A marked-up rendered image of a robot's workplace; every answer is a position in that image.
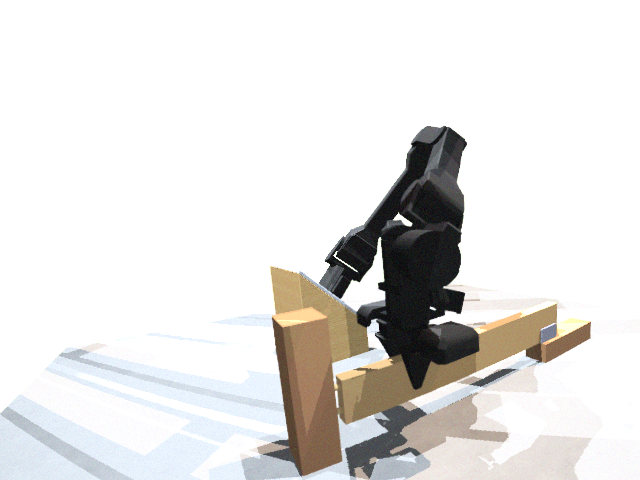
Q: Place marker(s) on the long wooden rail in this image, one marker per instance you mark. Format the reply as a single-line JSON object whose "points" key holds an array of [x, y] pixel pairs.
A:
{"points": [[373, 388]]}

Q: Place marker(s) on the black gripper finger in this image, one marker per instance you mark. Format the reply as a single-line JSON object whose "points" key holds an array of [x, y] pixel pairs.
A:
{"points": [[416, 365], [391, 344]]}

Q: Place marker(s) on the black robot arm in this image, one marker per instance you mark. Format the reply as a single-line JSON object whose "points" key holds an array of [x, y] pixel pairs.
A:
{"points": [[427, 194]]}

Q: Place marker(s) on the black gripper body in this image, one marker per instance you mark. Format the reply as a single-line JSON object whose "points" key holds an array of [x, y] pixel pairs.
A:
{"points": [[406, 308]]}

